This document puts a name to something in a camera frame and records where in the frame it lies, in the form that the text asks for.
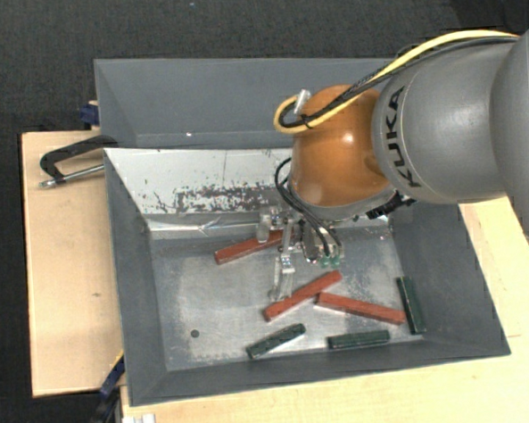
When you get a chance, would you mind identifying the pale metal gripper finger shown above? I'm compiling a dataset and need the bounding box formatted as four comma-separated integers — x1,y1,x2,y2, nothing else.
265,253,300,302
253,205,291,245

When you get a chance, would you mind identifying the red-brown flat block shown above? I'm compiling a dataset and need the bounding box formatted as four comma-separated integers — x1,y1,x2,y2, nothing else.
260,270,346,323
212,228,291,266
312,286,408,331

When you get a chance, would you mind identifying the grey metal bin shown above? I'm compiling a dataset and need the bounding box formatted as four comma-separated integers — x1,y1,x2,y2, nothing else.
93,34,514,409

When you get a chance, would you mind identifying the dark green flat block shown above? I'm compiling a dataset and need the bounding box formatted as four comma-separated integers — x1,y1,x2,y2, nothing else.
244,322,309,361
326,329,392,352
394,274,427,336

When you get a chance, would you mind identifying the pale wood flat board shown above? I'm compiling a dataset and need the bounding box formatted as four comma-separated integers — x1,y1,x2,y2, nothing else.
15,125,128,399

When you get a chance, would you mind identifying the black cylinder on white bracket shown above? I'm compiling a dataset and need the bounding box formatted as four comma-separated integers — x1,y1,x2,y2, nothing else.
364,191,420,241

